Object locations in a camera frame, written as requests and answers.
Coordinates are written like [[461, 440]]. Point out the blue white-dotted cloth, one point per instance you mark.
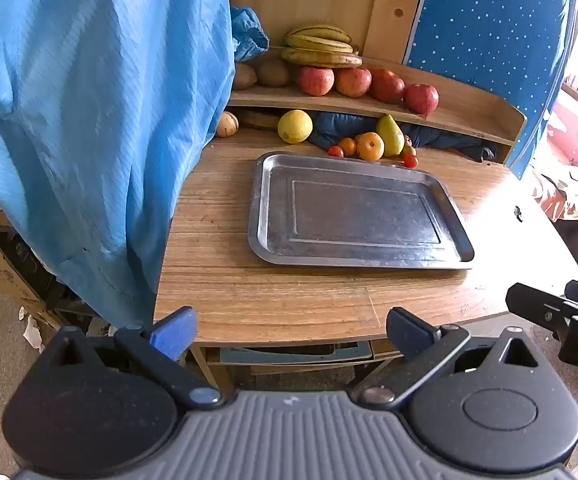
[[489, 25]]

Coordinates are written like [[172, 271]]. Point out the cream striped pepino melon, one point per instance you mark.
[[227, 124]]

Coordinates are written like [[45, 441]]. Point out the red apple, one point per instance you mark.
[[353, 82], [387, 86], [316, 80], [421, 99]]

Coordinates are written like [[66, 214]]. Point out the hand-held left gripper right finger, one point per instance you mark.
[[409, 332]]

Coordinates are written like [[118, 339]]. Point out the wooden shelf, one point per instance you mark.
[[469, 110]]

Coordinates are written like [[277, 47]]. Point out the small brown round fruit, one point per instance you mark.
[[410, 150]]

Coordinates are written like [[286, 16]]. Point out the yellow-green banana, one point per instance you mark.
[[319, 31], [314, 43]]

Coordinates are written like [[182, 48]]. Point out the dark blue jacket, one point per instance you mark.
[[439, 137]]

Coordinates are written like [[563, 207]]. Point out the crumpled blue cap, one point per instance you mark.
[[246, 35]]

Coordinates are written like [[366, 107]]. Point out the light blue striped coat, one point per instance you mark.
[[94, 125]]

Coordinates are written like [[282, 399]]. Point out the brown kiwi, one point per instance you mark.
[[273, 73], [244, 76]]

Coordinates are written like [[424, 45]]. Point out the large yellow citrus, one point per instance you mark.
[[295, 126]]

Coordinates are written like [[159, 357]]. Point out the green pear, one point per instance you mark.
[[391, 136]]

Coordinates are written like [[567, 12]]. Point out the pink floral blanket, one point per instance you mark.
[[574, 180]]

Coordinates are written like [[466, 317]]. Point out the white paper scrap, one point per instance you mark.
[[31, 332]]

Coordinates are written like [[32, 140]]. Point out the metal tray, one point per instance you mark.
[[359, 215]]

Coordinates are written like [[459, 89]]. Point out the orange speckled round fruit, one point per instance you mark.
[[370, 147]]

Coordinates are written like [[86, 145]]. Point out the red cherry tomato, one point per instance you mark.
[[335, 151], [410, 161]]

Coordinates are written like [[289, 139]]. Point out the brown spotted yellow banana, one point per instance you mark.
[[319, 58]]

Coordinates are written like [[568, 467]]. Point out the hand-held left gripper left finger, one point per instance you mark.
[[174, 332]]

